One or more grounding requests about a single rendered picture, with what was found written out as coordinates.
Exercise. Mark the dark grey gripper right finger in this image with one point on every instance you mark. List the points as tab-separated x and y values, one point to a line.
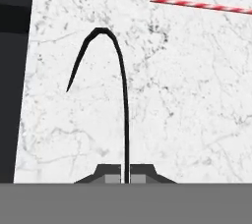
141	172

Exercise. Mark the red white striped stick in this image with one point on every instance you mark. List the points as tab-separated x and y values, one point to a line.
203	5

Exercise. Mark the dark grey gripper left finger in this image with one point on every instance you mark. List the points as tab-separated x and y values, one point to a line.
108	173

